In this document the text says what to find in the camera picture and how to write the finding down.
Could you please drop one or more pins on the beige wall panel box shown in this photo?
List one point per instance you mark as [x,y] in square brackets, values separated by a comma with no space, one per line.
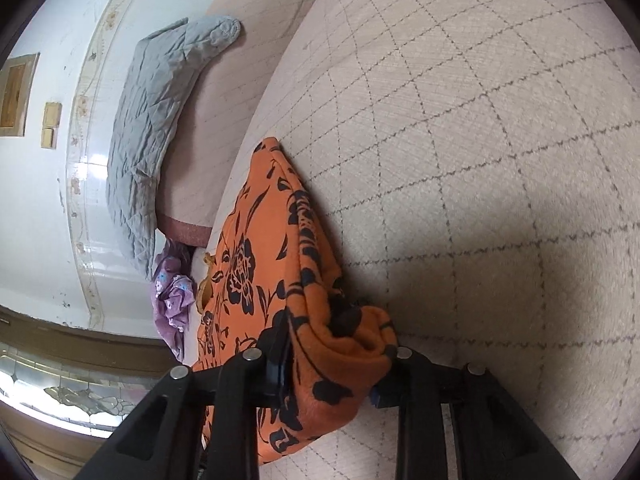
[15,95]

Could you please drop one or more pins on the purple floral cloth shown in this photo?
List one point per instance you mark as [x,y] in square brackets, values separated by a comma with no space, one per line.
[170,300]

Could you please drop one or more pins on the grey quilted pillow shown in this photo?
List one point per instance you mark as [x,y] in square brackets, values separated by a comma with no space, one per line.
[150,135]

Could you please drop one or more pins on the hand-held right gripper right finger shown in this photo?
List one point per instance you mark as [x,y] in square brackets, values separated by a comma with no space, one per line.
[400,385]

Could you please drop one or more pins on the beige bolster cushion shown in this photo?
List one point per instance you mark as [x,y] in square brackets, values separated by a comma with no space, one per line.
[220,135]

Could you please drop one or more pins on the wooden door with glass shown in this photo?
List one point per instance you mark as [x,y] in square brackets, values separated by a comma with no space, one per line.
[75,350]

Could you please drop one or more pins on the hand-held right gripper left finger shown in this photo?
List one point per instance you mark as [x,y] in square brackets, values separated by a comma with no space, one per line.
[275,360]

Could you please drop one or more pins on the orange floral shirt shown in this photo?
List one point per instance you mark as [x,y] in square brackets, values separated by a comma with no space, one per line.
[270,240]

